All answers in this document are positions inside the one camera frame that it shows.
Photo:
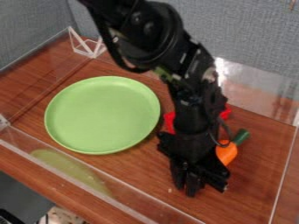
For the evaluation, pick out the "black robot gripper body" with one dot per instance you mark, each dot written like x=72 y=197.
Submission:
x=192 y=144

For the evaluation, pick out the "green round plate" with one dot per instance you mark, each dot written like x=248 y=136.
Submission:
x=101 y=115

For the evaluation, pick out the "clear acrylic enclosure wall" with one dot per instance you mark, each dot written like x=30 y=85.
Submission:
x=125 y=187

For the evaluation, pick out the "orange toy carrot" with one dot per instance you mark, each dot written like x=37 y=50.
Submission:
x=228 y=151

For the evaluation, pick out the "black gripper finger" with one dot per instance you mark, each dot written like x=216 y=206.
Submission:
x=179 y=172
x=193 y=184

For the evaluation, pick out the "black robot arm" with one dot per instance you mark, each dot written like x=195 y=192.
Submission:
x=145 y=40

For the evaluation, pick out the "red plastic block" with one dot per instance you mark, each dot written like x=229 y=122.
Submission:
x=168 y=119

